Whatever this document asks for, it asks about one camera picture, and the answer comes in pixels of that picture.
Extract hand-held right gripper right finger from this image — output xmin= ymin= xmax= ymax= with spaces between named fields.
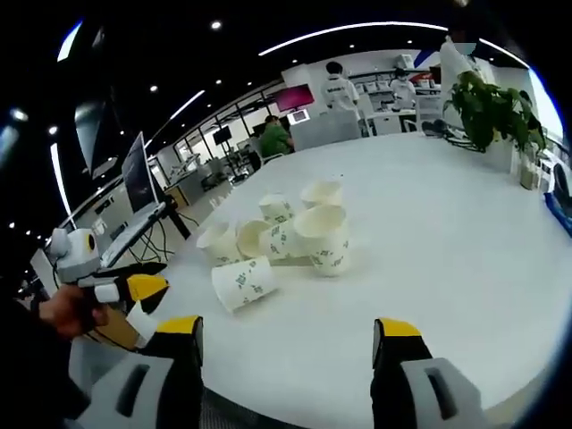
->
xmin=371 ymin=317 xmax=491 ymax=429

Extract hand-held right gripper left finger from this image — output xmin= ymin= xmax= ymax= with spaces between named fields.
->
xmin=66 ymin=314 xmax=205 ymax=429

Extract pile of white paper cups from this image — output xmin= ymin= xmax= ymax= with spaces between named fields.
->
xmin=196 ymin=179 xmax=350 ymax=315

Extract person's left hand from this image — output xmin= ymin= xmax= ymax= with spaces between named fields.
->
xmin=37 ymin=282 xmax=111 ymax=339

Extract open silver laptop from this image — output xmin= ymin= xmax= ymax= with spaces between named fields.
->
xmin=99 ymin=130 xmax=169 ymax=265

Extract white table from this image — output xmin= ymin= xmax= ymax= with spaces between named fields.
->
xmin=167 ymin=131 xmax=572 ymax=415

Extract clear glass vase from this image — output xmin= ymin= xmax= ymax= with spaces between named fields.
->
xmin=517 ymin=146 xmax=542 ymax=191

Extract green potted plant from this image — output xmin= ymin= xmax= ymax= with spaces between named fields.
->
xmin=443 ymin=70 xmax=547 ymax=154

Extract long ceiling strip light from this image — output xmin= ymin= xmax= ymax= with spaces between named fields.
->
xmin=257 ymin=21 xmax=450 ymax=57

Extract black cables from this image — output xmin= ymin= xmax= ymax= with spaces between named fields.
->
xmin=131 ymin=213 xmax=191 ymax=264

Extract pink wall screen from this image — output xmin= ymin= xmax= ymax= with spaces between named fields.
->
xmin=273 ymin=83 xmax=316 ymax=114

